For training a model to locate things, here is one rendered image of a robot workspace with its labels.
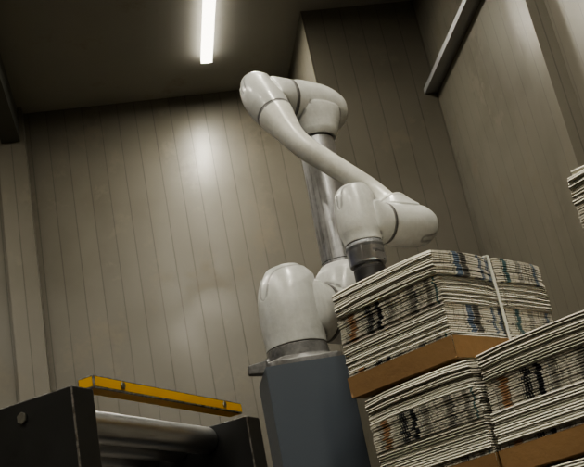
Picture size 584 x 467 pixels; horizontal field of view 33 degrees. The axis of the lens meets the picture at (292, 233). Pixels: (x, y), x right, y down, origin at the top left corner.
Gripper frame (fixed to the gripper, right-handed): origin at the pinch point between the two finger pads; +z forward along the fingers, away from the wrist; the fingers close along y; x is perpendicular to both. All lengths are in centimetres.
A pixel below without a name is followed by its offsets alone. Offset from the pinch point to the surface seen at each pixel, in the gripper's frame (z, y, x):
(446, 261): -7.3, -14.8, -33.0
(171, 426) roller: 18, -67, -7
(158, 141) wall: -478, 455, 668
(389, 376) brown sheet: 11.0, -19.2, -15.7
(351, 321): -3.3, -18.7, -8.4
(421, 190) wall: -312, 569, 409
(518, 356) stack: 16, -18, -46
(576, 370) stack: 22, -18, -56
